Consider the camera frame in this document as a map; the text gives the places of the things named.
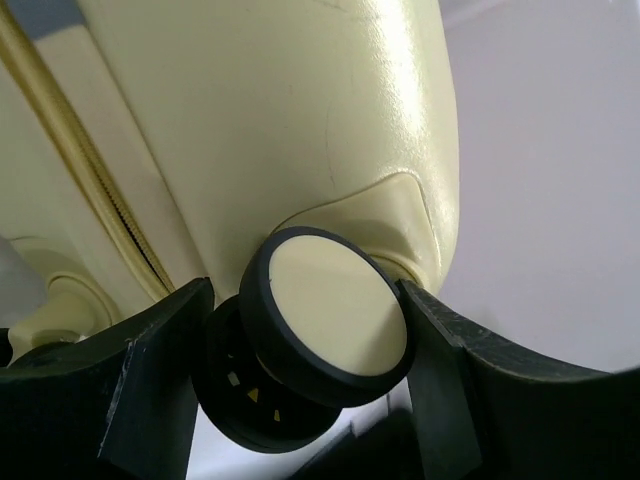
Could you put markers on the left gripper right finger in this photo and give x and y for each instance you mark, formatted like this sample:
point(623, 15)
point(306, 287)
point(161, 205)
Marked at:
point(485, 407)

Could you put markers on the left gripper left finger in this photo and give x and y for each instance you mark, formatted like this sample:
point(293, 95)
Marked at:
point(119, 405)

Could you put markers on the yellow hard-shell suitcase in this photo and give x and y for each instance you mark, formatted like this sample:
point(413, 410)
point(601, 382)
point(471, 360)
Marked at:
point(146, 143)

